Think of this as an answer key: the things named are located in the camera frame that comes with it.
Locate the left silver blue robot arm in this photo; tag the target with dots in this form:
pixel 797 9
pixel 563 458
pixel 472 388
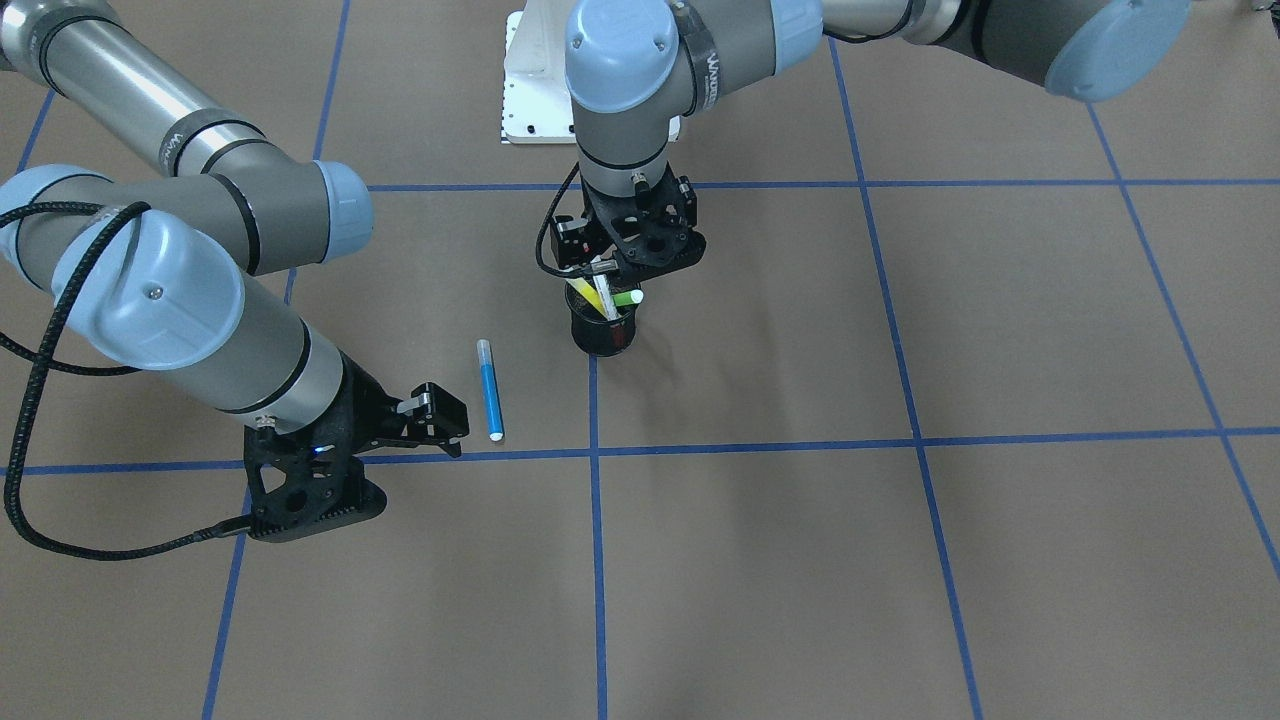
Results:
pixel 1088 51

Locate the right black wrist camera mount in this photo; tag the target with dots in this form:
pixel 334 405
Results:
pixel 306 482

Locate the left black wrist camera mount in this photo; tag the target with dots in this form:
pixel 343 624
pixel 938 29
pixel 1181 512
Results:
pixel 652 234

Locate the yellow marker pen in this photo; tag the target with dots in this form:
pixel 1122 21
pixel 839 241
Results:
pixel 588 292

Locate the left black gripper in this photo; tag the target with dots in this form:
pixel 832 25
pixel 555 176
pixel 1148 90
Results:
pixel 570 238

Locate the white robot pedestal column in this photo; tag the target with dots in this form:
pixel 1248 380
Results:
pixel 545 80

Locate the green marker pen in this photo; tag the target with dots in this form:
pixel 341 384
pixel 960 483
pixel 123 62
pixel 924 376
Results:
pixel 628 298

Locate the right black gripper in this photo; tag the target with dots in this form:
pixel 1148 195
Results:
pixel 367 403

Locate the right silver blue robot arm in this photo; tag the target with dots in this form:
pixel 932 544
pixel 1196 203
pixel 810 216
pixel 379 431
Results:
pixel 177 292

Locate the blue marker pen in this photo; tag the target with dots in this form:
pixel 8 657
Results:
pixel 488 373

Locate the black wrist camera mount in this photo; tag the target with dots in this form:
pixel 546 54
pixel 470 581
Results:
pixel 652 234
pixel 306 482

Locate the black mesh pen cup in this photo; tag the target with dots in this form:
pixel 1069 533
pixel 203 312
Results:
pixel 596 335

